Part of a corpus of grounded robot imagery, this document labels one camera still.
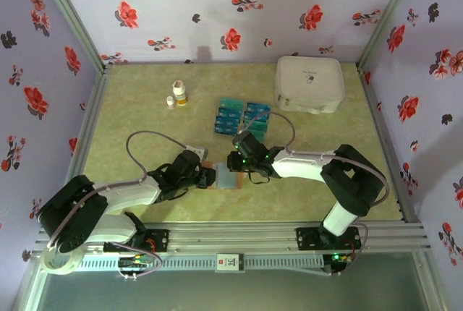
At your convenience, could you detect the lavender arm cable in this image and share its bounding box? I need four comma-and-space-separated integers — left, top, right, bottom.
238, 112, 390, 276
43, 129, 189, 265

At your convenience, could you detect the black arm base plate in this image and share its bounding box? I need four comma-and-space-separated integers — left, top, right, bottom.
295, 226, 362, 253
103, 229, 170, 255

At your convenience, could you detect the pink leather card holder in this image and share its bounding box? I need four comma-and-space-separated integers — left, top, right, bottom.
195, 161, 245, 191

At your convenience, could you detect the looped lavender cable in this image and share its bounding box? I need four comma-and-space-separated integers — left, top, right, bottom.
118, 249, 164, 281

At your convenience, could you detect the small board with green light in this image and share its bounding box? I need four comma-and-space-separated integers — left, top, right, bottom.
325, 251, 354, 276

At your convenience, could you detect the aluminium frame post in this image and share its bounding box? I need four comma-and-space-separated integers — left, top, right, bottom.
33, 0, 114, 73
356, 0, 423, 73

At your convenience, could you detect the clear tape roll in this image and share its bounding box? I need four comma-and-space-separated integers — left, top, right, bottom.
42, 247, 79, 276

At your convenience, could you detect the clear acrylic card stand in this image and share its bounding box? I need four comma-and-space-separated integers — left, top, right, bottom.
213, 96, 273, 144

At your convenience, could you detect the white plastic container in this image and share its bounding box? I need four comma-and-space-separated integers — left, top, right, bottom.
273, 55, 345, 116

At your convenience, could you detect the aluminium frame rail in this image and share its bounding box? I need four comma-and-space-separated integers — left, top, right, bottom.
34, 221, 433, 256

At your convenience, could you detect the green circuit board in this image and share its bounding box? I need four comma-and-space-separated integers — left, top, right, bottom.
119, 255, 153, 269

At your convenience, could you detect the lavender right arm cable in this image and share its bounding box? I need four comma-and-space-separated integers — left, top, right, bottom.
238, 112, 390, 276

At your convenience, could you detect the lavender left arm cable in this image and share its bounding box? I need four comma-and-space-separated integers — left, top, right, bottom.
43, 129, 189, 265

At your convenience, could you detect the large white pill bottle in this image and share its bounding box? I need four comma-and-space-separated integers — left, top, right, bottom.
171, 79, 189, 107

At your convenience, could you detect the aluminium side rail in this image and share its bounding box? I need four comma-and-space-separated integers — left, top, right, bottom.
356, 64, 424, 223
57, 64, 114, 225

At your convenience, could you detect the white slotted cable duct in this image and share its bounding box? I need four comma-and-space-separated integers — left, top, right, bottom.
81, 255, 326, 273

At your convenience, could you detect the white red label tag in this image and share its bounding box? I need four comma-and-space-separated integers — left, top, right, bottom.
216, 252, 246, 273

